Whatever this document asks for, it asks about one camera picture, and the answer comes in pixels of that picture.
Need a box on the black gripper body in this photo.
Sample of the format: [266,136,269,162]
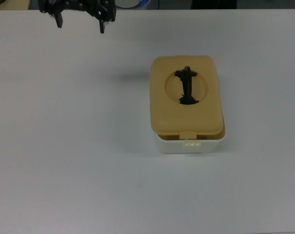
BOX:
[64,0,100,11]

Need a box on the white plastic tool case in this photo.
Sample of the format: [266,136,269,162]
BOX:
[151,114,227,154]

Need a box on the tan wooden desk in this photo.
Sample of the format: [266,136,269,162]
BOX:
[0,0,31,10]

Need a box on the tan lid with black handle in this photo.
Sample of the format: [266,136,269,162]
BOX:
[149,55,225,140]

